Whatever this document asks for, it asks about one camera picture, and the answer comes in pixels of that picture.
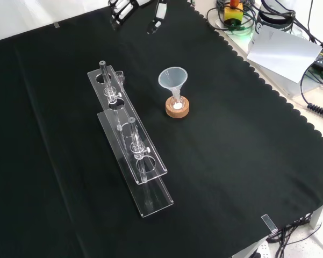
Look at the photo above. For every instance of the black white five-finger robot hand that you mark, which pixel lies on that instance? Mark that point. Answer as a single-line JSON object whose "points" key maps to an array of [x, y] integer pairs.
{"points": [[123, 10]]}

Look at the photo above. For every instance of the clear plastic funnel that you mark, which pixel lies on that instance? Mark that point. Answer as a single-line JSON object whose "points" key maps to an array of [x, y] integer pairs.
{"points": [[172, 80]]}

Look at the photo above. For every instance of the clear acrylic funnel stand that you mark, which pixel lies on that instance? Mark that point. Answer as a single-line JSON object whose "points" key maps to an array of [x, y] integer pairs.
{"points": [[129, 115]]}

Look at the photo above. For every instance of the small glass round-bottom flask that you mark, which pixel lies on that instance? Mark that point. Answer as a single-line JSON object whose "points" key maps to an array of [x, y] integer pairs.
{"points": [[177, 105]]}

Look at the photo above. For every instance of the yellow stop button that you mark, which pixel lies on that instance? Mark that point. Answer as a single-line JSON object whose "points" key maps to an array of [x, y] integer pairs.
{"points": [[232, 16]]}

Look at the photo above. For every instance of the pale board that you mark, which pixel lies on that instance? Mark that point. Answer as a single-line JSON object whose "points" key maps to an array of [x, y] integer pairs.
{"points": [[282, 51]]}

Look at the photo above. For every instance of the black cloth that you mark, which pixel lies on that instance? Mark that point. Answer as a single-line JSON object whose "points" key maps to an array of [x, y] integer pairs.
{"points": [[231, 139]]}

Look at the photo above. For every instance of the white power strip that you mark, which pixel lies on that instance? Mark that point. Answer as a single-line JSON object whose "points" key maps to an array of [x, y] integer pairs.
{"points": [[259, 250]]}

